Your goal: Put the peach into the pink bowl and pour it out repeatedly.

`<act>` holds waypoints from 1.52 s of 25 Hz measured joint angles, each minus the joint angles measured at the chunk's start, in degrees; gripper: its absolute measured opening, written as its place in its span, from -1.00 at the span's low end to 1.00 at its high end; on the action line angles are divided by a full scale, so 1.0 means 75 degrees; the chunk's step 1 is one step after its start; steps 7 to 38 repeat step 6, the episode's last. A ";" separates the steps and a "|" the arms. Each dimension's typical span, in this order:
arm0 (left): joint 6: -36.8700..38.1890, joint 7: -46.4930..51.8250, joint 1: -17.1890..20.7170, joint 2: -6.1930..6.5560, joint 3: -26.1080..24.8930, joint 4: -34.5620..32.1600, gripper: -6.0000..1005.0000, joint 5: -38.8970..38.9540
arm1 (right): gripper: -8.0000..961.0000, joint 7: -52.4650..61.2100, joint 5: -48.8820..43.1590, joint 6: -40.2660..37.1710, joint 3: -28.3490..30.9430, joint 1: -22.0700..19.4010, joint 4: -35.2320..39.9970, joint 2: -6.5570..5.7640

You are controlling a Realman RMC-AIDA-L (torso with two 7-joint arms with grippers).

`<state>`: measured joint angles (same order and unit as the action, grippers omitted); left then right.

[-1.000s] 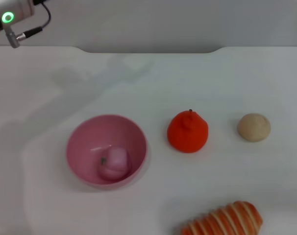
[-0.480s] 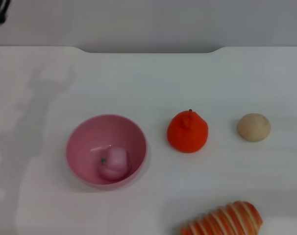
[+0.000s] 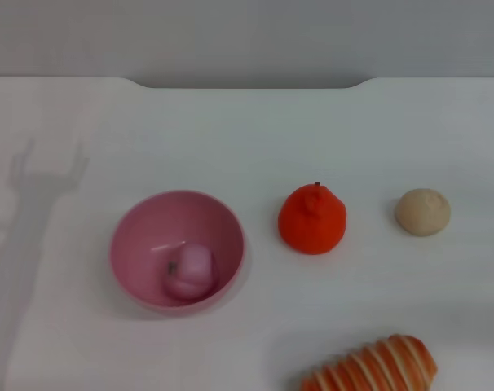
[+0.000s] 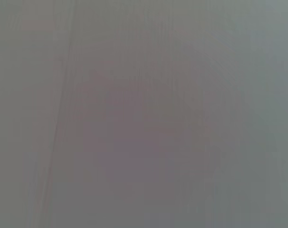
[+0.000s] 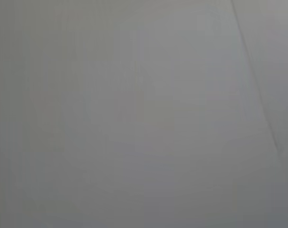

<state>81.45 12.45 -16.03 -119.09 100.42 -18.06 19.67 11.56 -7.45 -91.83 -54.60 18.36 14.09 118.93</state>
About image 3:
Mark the pink toy peach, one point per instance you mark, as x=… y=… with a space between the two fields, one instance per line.
x=192 y=271

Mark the pink plastic bowl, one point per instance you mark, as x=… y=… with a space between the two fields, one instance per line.
x=149 y=228

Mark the orange toy pear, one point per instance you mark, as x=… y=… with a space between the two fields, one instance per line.
x=312 y=222

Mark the beige toy bun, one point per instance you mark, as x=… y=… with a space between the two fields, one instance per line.
x=422 y=212

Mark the orange white striped toy bread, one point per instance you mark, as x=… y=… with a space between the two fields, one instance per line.
x=373 y=366

